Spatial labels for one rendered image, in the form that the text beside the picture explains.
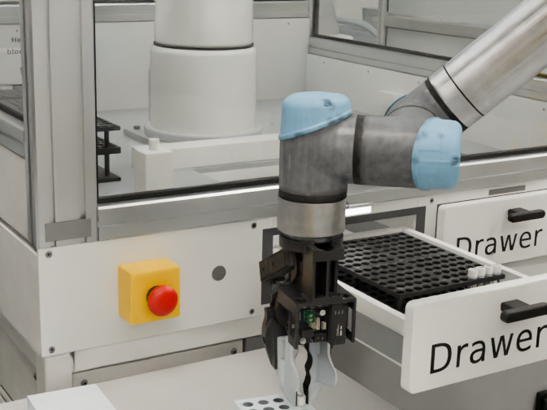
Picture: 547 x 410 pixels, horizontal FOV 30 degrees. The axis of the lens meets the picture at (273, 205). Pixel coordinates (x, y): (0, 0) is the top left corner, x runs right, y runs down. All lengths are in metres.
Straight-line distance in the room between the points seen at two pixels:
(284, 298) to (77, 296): 0.32
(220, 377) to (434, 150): 0.48
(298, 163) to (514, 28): 0.29
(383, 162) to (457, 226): 0.58
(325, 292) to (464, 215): 0.57
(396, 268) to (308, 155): 0.36
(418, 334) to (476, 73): 0.30
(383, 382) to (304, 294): 0.58
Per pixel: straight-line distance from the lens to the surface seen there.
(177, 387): 1.35
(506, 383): 1.86
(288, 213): 1.09
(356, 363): 1.62
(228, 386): 1.35
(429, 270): 1.40
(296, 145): 1.07
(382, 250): 1.47
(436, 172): 1.06
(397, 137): 1.06
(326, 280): 1.10
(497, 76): 1.17
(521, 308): 1.24
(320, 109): 1.06
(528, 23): 1.17
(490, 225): 1.67
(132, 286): 1.31
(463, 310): 1.22
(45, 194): 1.28
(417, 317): 1.18
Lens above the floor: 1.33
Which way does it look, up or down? 15 degrees down
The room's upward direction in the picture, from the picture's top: 2 degrees clockwise
